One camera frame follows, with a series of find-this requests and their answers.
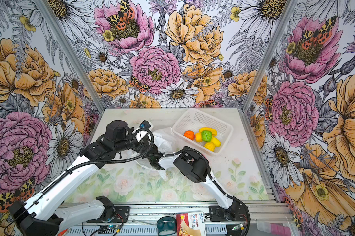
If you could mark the peach toy fruit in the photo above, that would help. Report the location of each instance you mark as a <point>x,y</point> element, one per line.
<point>198,137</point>

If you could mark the yellow toy lemon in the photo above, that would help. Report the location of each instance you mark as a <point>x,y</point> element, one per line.
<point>210,146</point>

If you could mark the yellow toy banana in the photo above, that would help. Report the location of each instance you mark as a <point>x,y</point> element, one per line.
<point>213,131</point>

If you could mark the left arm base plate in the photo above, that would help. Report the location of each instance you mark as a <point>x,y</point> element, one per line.
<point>119,214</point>

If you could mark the yellow toy corn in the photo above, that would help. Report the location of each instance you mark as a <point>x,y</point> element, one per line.
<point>215,141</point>

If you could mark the aluminium corner post left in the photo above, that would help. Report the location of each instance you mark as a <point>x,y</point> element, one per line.
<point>63,41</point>

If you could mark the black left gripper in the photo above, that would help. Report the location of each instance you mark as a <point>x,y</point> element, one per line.
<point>140,133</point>

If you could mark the red white bandage box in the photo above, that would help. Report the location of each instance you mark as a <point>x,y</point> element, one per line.
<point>191,224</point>

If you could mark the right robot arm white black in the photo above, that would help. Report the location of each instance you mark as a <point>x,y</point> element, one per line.
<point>195,167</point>

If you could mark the pink transparent packet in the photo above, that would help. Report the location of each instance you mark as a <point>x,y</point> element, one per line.
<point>272,228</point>

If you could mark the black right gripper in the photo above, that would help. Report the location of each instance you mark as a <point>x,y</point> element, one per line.
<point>155,148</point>

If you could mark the orange toy orange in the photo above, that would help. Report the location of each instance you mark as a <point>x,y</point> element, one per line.
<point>189,134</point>

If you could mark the aluminium corner post right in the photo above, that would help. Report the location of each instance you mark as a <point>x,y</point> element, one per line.
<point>274,41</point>

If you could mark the white plastic bag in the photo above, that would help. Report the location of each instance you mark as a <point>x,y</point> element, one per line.
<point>166,142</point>

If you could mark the teal round tape dispenser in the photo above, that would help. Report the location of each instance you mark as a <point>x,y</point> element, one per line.
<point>166,226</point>

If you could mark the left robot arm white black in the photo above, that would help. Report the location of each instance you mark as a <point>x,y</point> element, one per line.
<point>41,214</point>

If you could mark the aluminium corner post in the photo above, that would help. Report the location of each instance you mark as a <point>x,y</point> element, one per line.
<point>274,41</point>
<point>63,41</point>

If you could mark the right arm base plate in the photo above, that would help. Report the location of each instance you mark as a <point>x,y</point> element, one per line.
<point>234,214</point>

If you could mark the green toy leaf fruit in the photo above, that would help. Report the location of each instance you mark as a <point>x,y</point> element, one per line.
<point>206,135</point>

